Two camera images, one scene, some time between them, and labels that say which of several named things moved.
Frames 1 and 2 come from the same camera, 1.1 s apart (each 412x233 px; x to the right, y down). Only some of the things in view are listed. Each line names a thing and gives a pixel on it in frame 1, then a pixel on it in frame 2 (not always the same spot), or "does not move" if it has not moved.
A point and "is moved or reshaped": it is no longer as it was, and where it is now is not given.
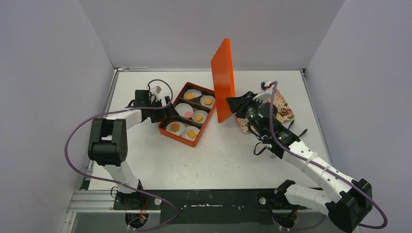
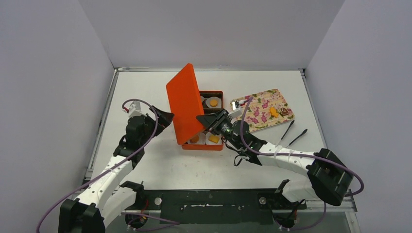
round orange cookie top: x=208 y=101 is moved or reshaped
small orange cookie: x=175 y=127 -> x=195 y=139
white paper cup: x=208 y=101 does not move
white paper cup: x=190 y=132 -> x=220 y=140
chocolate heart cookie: x=284 y=111 does not move
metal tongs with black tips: x=273 y=155 does not move
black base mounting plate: x=209 y=207 does not move
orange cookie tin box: x=195 y=106 -> x=212 y=102
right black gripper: x=244 y=105 -> x=215 y=121
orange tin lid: x=222 y=70 -> x=187 y=104
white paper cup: x=176 y=127 -> x=201 y=139
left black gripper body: x=158 y=114 -> x=150 y=126
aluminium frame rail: x=208 y=69 does not move
